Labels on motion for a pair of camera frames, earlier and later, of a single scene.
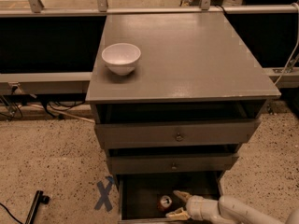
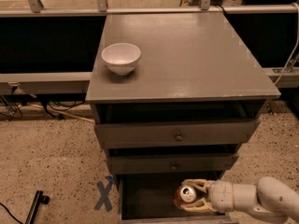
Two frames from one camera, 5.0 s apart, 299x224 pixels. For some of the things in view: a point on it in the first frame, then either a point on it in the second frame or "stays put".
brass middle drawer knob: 174,168 stays put
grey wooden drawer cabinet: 175,95 stays put
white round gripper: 198,208 → 220,191
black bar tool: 38,198 stays put
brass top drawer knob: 178,138 stays put
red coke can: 165,201 → 184,194
